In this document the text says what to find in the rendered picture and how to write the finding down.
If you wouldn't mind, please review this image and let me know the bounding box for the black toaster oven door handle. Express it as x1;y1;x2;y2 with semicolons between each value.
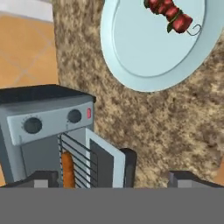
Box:
119;147;138;189

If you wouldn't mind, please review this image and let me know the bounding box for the black wire oven rack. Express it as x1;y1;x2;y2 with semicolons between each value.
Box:
58;132;99;189

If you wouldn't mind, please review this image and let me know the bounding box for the black timer knob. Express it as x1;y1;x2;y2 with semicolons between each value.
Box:
23;116;43;135

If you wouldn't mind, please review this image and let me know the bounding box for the black temperature knob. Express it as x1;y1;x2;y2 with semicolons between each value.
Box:
66;108;83;124

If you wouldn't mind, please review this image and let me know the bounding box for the toaster oven glass door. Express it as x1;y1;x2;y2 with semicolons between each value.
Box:
85;128;127;189

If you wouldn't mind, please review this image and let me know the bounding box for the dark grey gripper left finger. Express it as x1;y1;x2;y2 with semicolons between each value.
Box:
3;170;60;189

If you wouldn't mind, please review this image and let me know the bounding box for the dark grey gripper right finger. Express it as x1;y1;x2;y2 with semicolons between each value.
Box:
168;170;224;189

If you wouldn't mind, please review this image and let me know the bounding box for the red meat kebab skewer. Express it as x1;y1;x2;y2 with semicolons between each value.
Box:
143;0;203;37

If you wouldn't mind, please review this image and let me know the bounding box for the grey toaster oven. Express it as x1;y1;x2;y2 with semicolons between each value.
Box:
0;84;97;189

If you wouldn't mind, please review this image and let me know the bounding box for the pale blue round plate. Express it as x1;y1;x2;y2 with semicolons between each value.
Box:
100;0;224;94

